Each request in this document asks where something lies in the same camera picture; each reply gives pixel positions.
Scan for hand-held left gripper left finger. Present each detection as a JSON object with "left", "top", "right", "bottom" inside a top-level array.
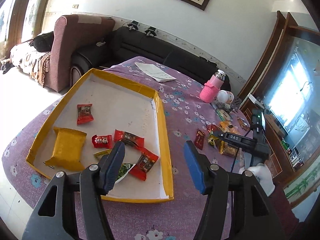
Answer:
[{"left": 22, "top": 142, "right": 125, "bottom": 240}]

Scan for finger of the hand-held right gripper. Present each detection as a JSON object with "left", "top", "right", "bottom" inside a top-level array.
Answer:
[{"left": 215, "top": 130, "right": 252, "bottom": 145}]

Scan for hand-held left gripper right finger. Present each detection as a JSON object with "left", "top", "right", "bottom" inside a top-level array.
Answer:
[{"left": 184, "top": 140, "right": 287, "bottom": 240}]

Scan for clear gold-edged snack packet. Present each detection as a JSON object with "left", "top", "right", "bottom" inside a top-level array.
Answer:
[{"left": 219, "top": 141, "right": 240, "bottom": 158}]

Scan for green and gold snack packet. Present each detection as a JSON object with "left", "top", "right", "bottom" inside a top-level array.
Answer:
[{"left": 208, "top": 135, "right": 222, "bottom": 148}]

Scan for dark red snack packet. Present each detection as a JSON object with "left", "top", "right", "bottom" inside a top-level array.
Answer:
[{"left": 194, "top": 129, "right": 206, "bottom": 150}]

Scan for yellow cardboard box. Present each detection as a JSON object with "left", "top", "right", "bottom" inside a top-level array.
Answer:
[{"left": 26, "top": 68, "right": 174, "bottom": 202}]

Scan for person's right forearm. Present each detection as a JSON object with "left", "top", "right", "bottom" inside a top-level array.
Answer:
[{"left": 266, "top": 186, "right": 304, "bottom": 240}]

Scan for person's right hand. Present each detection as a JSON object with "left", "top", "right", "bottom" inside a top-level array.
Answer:
[{"left": 239, "top": 163, "right": 275, "bottom": 197}]

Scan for orange snack packet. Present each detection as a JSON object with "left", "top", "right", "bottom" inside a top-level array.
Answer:
[{"left": 219, "top": 121, "right": 240, "bottom": 134}]

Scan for brown snack packet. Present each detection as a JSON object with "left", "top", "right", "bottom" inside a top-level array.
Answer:
[{"left": 237, "top": 117, "right": 250, "bottom": 130}]

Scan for small yellow candy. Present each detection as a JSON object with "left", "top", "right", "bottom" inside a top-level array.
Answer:
[{"left": 93, "top": 149, "right": 112, "bottom": 158}]

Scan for small red snack packet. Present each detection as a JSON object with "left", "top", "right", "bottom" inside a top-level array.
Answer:
[
  {"left": 206, "top": 124, "right": 222, "bottom": 135},
  {"left": 91, "top": 134, "right": 113, "bottom": 149}
]

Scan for green and white snack packet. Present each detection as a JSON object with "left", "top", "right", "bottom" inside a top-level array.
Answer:
[{"left": 216, "top": 109, "right": 233, "bottom": 121}]

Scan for red and black snack packet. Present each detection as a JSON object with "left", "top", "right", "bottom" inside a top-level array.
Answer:
[
  {"left": 129, "top": 147, "right": 159, "bottom": 182},
  {"left": 114, "top": 129, "right": 145, "bottom": 152}
]

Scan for white jar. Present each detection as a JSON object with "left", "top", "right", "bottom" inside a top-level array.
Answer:
[{"left": 217, "top": 90, "right": 235, "bottom": 104}]

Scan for yellow snack packet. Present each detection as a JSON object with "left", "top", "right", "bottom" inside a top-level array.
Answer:
[{"left": 45, "top": 127, "right": 87, "bottom": 172}]

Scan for pink thermos bottle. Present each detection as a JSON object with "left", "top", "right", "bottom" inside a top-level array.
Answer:
[{"left": 199, "top": 69, "right": 226, "bottom": 103}]

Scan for purple floral tablecloth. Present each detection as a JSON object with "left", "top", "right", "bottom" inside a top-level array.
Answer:
[{"left": 1, "top": 56, "right": 253, "bottom": 240}]

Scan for television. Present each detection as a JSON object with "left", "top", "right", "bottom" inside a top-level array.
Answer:
[{"left": 262, "top": 36, "right": 320, "bottom": 135}]

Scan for white papers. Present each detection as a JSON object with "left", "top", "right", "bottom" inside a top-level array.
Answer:
[{"left": 134, "top": 62, "right": 177, "bottom": 83}]

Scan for wooden television cabinet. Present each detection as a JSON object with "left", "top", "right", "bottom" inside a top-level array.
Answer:
[{"left": 236, "top": 10, "right": 320, "bottom": 208}]

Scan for black sofa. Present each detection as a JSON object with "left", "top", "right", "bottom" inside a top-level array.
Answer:
[{"left": 71, "top": 26, "right": 232, "bottom": 92}]

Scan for maroon sofa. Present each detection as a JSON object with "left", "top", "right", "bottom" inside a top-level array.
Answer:
[{"left": 44, "top": 14, "right": 116, "bottom": 92}]

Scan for patterned sofa blanket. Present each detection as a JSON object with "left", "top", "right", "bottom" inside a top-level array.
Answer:
[{"left": 9, "top": 41, "right": 53, "bottom": 83}]

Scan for black bag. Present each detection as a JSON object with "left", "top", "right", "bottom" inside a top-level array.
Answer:
[{"left": 31, "top": 31, "right": 54, "bottom": 50}]

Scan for dark shoes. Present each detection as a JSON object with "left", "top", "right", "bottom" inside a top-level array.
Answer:
[{"left": 0, "top": 59, "right": 14, "bottom": 74}]

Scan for wooden glass doors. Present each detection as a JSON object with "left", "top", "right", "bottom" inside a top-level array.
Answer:
[{"left": 0, "top": 0, "right": 57, "bottom": 63}]

